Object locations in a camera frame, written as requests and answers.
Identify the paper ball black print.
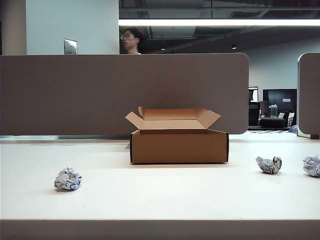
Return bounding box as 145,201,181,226
255,156,283,175

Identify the long ceiling light strip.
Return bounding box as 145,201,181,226
118,18,320,27

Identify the open brown cardboard box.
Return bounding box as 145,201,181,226
124,105,229,165

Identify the wide grey desk partition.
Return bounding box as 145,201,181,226
0,52,250,136

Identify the round black ottoman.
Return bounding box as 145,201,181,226
259,117,286,128

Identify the black office chair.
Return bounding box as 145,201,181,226
248,101,261,126

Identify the small monitor with white screen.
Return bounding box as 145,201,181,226
248,86,259,103

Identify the paper ball blue print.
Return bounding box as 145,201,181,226
302,155,320,178
53,167,83,192

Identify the grey computer case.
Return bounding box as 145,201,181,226
268,104,279,118

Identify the person's head with glasses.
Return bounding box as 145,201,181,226
119,26,147,55

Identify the large black monitor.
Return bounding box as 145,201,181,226
262,88,298,112

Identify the narrow grey desk partition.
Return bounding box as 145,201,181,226
297,52,320,139

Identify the metal wall switch plate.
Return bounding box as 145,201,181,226
63,38,78,55

